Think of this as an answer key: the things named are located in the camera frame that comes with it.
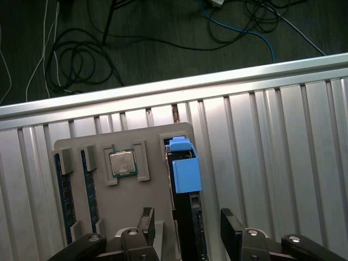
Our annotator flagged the blue floor cable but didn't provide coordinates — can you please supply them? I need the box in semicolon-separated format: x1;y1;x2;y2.
197;0;276;62

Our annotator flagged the RAM stick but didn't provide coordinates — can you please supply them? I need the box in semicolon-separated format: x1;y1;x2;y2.
80;151;100;233
54;152;76;244

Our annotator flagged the silver CPU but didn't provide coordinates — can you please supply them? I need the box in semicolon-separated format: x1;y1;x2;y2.
108;151;140;179

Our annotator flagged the coiled black floor cable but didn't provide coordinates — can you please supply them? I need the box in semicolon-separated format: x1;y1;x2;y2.
45;26;125;95

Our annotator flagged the grey parts rack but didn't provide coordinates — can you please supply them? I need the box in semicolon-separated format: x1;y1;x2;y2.
51;122;193;261

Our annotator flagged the hard disk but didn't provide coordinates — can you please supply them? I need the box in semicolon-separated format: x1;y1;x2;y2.
163;137;210;261

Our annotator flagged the grey floor cable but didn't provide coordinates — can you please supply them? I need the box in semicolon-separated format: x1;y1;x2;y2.
268;7;327;57

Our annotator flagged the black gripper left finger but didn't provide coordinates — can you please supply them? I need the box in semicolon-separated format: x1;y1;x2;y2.
47;207;161;261

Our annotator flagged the white floor cable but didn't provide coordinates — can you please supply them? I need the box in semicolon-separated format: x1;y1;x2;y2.
24;0;61;102

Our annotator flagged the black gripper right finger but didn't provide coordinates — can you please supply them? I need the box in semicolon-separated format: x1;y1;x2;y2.
220;208;347;261

